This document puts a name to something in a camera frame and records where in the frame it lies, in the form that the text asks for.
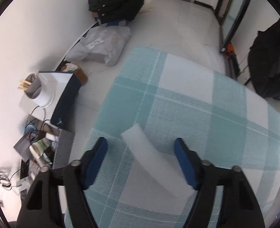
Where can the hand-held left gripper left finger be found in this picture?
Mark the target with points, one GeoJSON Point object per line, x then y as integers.
{"type": "Point", "coordinates": [94, 166]}

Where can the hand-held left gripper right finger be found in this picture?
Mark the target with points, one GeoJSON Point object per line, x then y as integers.
{"type": "Point", "coordinates": [186, 163]}

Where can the white foam strip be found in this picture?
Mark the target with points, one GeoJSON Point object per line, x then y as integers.
{"type": "Point", "coordinates": [152, 159]}

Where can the grey fabric chair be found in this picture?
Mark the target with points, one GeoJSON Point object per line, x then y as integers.
{"type": "Point", "coordinates": [64, 147]}

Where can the teal checked tablecloth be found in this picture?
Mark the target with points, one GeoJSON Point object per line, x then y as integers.
{"type": "Point", "coordinates": [190, 99]}

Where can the white box with navy side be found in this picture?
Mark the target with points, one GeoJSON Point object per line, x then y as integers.
{"type": "Point", "coordinates": [64, 99]}

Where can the brown cardboard box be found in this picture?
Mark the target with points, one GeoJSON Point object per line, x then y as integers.
{"type": "Point", "coordinates": [79, 73]}

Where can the grey chopstick holder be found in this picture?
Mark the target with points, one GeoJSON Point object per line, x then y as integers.
{"type": "Point", "coordinates": [39, 90]}

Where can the bundle of wooden chopsticks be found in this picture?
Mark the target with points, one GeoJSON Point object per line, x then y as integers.
{"type": "Point", "coordinates": [24, 85]}

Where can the grey plastic bag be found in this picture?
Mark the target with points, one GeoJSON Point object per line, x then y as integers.
{"type": "Point", "coordinates": [102, 45]}

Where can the orange tool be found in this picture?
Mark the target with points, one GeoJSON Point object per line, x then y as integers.
{"type": "Point", "coordinates": [229, 49]}

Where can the black backpack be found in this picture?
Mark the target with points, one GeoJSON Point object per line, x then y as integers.
{"type": "Point", "coordinates": [270, 64]}

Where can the white tote bag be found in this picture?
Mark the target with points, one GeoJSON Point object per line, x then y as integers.
{"type": "Point", "coordinates": [146, 4]}

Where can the black jacket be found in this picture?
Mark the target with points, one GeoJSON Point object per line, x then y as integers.
{"type": "Point", "coordinates": [116, 0]}

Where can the black sliding door frame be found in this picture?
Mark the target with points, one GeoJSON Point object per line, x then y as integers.
{"type": "Point", "coordinates": [235, 9]}

